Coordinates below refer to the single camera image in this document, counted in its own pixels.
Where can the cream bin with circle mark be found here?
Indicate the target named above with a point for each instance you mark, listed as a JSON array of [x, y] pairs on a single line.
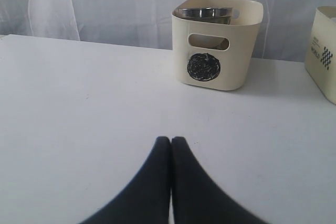
[[215, 56]]

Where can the white backdrop curtain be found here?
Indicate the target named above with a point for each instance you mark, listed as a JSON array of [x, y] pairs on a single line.
[[284, 31]]

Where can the stainless steel bowl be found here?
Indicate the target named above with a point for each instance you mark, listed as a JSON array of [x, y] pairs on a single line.
[[217, 15]]

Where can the cream bin with triangle mark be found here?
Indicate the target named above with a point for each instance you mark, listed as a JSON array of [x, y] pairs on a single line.
[[320, 57]]

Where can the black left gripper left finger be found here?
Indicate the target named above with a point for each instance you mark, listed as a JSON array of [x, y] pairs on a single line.
[[146, 198]]

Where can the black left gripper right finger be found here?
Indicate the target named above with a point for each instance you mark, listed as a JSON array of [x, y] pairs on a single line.
[[196, 198]]

